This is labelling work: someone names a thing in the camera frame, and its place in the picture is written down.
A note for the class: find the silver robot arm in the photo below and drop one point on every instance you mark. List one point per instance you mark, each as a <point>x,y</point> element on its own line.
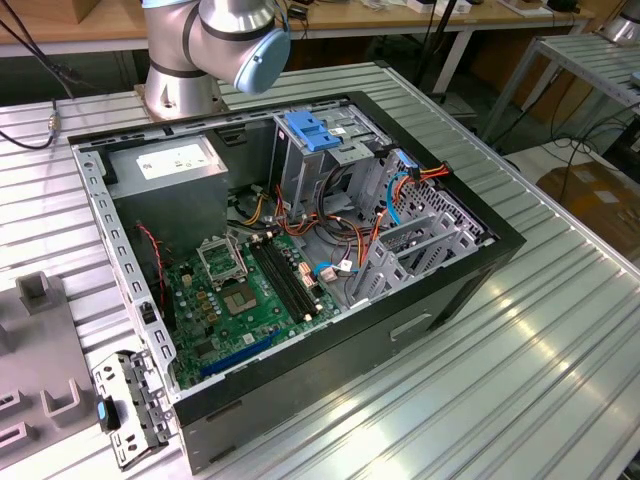
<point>220,30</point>

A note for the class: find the grey metal disk bay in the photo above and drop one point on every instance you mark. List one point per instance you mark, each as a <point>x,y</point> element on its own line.
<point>385,260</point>

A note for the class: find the black RAM slot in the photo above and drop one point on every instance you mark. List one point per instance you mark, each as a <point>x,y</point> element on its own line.
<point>274,275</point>
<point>280,275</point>
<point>294,275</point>
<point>287,275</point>

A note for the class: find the grey metal drive cage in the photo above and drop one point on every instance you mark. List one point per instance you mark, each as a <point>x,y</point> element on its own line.
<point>300,175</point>

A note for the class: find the CPU socket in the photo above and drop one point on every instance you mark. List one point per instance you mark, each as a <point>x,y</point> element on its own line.
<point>240,300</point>

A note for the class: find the green motherboard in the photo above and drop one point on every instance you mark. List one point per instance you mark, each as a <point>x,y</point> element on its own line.
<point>265,325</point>

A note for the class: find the blue plastic drive latch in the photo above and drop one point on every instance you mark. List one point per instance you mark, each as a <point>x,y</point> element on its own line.
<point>310,132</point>

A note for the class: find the black open PC case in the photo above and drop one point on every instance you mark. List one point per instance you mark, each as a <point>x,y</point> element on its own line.
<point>310,380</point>

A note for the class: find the blue expansion slot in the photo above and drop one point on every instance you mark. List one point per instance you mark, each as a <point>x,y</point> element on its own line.
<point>237,356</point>

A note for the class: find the grey power supply unit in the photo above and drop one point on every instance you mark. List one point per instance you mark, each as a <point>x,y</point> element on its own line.
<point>170,210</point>

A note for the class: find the wooden desk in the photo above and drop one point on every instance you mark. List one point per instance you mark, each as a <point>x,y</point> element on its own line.
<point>375,22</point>

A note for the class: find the brown cardboard box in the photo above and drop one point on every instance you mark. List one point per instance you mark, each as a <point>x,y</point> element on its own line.
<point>595,210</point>

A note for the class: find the black blue latch clip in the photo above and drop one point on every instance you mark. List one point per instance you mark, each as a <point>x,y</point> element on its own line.
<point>103,412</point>

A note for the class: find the grey parts rack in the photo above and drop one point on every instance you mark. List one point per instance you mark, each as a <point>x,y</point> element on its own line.
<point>45,345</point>

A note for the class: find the metal slat side table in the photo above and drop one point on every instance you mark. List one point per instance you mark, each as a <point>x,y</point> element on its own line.
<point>590,60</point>

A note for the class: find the grey metal card bracket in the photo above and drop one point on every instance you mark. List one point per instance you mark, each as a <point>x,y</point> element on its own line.
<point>150,400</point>

